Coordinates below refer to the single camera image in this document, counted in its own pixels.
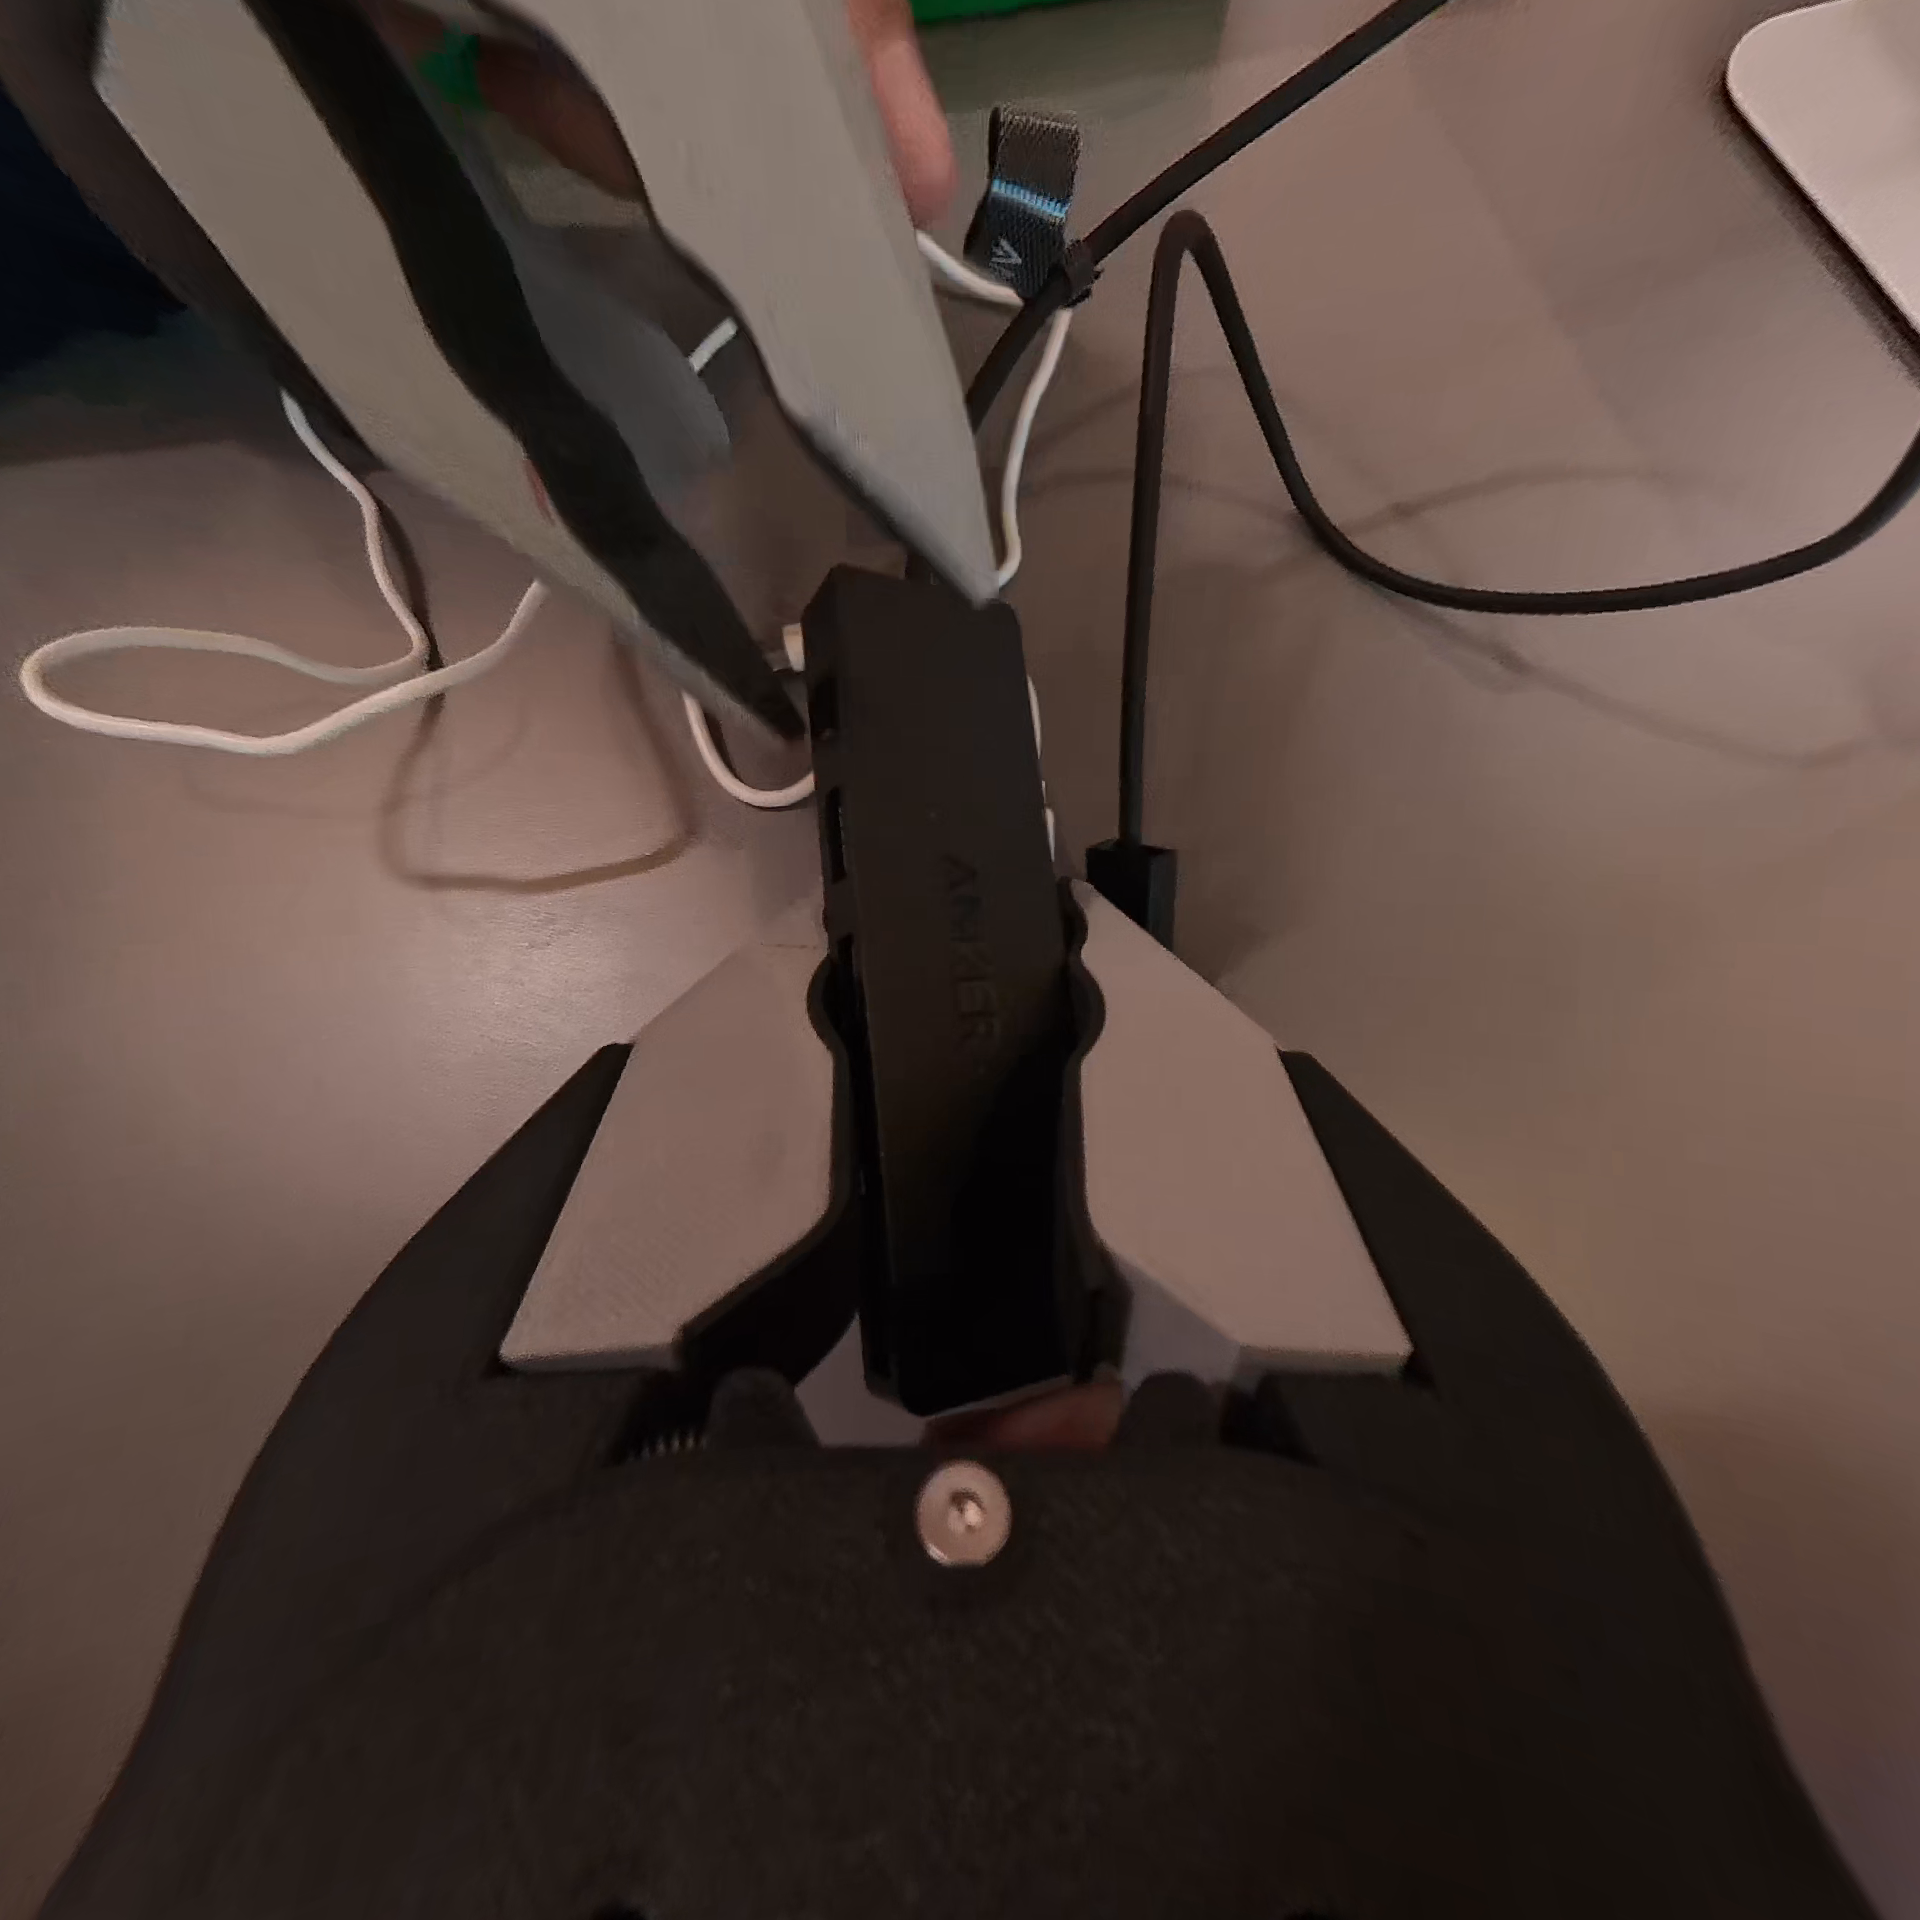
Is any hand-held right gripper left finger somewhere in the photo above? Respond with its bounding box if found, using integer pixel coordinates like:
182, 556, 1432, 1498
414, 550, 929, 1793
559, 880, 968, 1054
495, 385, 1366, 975
496, 942, 860, 1369

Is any green plastic bin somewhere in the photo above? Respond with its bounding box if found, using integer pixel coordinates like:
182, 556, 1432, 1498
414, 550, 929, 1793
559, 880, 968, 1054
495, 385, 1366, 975
908, 0, 1225, 31

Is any person's left hand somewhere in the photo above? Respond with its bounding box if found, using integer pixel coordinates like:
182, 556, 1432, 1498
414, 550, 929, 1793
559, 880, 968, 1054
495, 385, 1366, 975
848, 0, 963, 226

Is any white cable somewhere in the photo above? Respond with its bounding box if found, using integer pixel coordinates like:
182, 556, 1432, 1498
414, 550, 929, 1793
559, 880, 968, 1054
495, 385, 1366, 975
18, 224, 1081, 812

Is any black anker usb hub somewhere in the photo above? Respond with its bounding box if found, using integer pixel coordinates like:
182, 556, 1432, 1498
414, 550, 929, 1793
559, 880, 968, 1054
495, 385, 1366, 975
900, 0, 1920, 947

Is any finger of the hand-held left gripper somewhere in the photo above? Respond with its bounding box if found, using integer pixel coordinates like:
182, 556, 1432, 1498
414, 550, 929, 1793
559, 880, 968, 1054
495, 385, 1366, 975
518, 0, 1001, 602
95, 0, 817, 747

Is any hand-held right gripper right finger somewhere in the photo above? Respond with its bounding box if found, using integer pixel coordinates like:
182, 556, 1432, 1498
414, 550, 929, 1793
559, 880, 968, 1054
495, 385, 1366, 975
1066, 883, 1416, 1378

